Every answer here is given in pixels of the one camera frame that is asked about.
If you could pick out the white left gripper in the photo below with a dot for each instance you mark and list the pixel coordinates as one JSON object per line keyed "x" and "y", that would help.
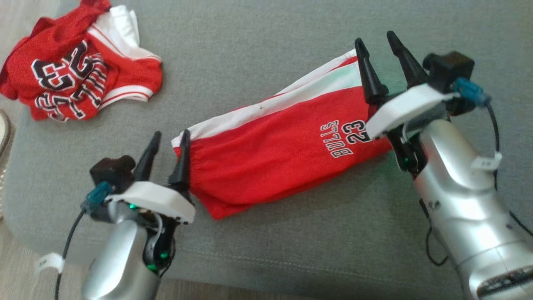
{"x": 154, "y": 198}

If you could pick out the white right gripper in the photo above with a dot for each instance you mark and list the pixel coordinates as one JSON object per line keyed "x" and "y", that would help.
{"x": 404, "y": 108}

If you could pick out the red basketball shorts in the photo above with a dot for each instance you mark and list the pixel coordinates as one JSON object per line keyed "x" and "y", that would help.
{"x": 270, "y": 154}

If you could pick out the red basketball jersey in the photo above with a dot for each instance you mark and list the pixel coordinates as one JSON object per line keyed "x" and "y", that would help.
{"x": 62, "y": 71}

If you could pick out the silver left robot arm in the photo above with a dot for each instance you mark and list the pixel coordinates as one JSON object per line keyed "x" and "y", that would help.
{"x": 116, "y": 258}

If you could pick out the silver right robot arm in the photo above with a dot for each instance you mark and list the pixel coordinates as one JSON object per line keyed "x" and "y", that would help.
{"x": 458, "y": 200}

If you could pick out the large grey sofa seat cushion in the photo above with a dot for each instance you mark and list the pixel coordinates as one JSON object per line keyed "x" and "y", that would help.
{"x": 250, "y": 50}

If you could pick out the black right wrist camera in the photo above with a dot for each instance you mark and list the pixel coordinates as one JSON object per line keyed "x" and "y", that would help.
{"x": 449, "y": 68}

